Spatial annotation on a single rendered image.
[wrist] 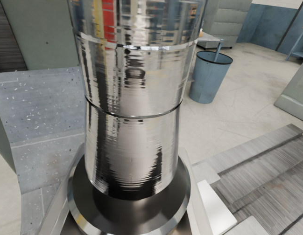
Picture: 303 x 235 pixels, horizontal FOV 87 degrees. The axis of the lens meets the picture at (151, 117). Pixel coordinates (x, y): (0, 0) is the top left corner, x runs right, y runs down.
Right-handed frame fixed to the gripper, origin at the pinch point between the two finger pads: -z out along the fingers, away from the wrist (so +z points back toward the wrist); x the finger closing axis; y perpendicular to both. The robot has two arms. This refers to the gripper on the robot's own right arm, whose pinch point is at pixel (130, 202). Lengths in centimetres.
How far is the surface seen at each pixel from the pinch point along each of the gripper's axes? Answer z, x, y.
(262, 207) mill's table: -9.6, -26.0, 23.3
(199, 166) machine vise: -10.9, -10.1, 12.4
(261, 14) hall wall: -651, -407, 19
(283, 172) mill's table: -18.5, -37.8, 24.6
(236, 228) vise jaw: -2.6, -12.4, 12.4
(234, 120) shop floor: -156, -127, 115
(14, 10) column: -30.4, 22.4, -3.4
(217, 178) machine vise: -8.9, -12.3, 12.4
